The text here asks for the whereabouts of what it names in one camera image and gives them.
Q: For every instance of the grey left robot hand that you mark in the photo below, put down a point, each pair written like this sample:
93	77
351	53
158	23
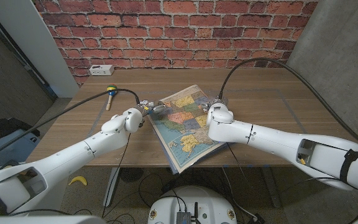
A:
146	107

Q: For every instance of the printed brick wall backdrop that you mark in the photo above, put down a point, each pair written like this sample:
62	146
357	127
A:
172	31

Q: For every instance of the black antenna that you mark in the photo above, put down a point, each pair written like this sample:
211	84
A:
196	211

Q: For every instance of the yellow banana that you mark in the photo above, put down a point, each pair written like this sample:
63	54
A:
79	180

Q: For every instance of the white power strip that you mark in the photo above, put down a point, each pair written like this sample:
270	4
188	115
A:
101	70

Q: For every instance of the grey table leg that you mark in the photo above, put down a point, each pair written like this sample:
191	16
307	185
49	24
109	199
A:
273	193

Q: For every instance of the grey tape strip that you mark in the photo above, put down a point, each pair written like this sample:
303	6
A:
294	113
96	123

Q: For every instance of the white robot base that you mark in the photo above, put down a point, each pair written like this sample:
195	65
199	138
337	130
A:
194	199

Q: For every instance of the grey electronics box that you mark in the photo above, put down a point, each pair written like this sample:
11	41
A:
183	217

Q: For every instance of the black bag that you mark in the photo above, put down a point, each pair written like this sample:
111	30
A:
2	129

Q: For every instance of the black round floor disc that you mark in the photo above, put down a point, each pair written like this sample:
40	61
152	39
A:
130	175

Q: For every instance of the white table leg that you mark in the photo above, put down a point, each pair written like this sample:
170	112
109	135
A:
111	186

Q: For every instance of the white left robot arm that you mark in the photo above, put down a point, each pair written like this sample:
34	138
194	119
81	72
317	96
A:
67	155

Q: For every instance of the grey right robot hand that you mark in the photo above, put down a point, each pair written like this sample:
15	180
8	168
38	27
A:
217	101

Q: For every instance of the laminated United States map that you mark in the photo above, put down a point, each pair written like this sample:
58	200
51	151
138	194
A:
185	130

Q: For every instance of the colourful wooden maraca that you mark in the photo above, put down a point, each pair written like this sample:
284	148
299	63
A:
111	89

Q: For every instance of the blue storage bin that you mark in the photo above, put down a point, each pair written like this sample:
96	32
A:
5	151

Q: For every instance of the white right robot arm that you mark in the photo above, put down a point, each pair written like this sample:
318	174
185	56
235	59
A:
275	140

